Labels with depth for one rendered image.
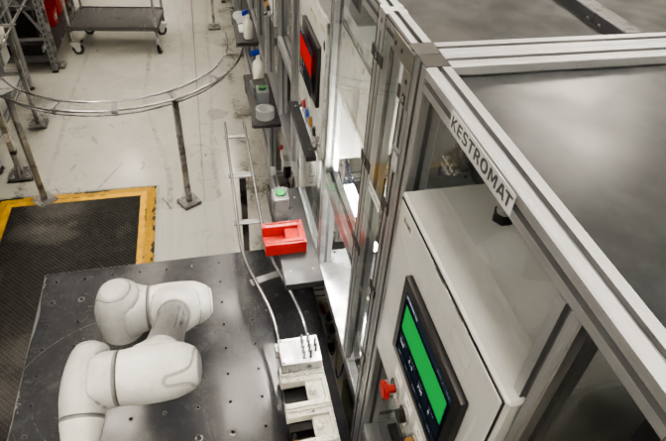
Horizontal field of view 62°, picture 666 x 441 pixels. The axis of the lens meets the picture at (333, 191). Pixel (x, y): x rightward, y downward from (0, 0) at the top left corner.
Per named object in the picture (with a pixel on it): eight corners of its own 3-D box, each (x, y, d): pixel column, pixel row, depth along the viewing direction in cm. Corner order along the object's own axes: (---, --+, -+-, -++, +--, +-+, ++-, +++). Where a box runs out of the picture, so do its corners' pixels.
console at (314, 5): (291, 96, 209) (292, -29, 180) (364, 91, 215) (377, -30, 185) (312, 161, 177) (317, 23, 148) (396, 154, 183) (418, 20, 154)
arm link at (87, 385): (48, 416, 123) (112, 407, 125) (55, 337, 132) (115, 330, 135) (65, 427, 134) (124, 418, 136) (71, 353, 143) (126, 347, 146)
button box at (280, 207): (272, 209, 227) (271, 187, 220) (290, 207, 229) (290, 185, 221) (274, 222, 221) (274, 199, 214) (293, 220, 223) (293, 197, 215)
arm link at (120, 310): (103, 312, 204) (90, 272, 190) (155, 306, 208) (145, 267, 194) (97, 349, 192) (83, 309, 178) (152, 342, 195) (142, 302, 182)
